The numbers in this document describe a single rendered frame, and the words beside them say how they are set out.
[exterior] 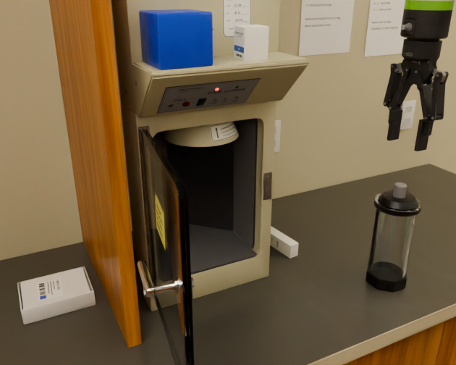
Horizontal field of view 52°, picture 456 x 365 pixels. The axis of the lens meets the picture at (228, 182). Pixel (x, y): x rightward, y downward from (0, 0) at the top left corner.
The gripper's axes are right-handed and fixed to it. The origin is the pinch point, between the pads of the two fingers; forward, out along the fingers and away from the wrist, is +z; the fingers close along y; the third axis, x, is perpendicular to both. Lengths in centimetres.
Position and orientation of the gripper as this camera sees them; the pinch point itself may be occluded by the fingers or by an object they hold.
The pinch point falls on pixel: (407, 132)
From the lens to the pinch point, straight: 112.9
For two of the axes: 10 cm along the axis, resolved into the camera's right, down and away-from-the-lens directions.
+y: 4.5, 3.5, -8.2
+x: 8.9, -1.7, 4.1
